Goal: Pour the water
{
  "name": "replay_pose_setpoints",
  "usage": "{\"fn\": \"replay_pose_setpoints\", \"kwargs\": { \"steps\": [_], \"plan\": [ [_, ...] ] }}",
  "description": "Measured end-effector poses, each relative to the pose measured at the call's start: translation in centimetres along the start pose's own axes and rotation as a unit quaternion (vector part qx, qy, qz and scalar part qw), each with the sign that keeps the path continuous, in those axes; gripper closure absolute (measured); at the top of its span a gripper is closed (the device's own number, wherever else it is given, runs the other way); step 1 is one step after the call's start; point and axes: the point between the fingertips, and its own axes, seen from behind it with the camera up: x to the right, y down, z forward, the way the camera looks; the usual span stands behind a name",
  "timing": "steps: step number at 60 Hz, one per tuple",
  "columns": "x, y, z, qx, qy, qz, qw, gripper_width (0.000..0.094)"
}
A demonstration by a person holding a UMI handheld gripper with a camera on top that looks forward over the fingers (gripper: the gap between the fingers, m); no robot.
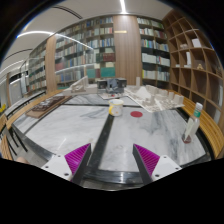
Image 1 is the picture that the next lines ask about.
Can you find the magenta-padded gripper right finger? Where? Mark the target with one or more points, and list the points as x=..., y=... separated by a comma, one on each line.
x=163, y=166

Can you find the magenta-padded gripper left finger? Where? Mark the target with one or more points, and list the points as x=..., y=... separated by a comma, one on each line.
x=60, y=166

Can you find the clear plastic bottle green label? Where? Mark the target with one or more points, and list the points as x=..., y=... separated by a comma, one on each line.
x=192, y=125

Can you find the flat round red coaster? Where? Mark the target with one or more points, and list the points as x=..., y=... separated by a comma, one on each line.
x=136, y=114

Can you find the curved wooden bench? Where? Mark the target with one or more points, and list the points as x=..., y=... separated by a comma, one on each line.
x=208, y=126
x=20, y=111

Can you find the brown relief model board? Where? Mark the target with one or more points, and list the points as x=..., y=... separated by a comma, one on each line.
x=46, y=106

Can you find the white city block model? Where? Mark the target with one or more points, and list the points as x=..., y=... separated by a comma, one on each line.
x=151, y=98

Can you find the white building model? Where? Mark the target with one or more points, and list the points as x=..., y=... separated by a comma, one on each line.
x=79, y=87

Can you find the dark grey building model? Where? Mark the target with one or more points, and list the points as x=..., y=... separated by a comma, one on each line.
x=112, y=86

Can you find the wooden cubby shelf unit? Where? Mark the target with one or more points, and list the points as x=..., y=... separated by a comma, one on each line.
x=196, y=73

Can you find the narrow bookshelf unit with books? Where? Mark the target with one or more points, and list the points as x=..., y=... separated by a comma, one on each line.
x=153, y=50

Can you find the wide bookshelf unit with books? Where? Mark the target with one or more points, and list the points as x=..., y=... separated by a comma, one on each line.
x=80, y=50

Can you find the straight ceiling light strip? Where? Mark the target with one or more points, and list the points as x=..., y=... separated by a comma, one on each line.
x=123, y=6

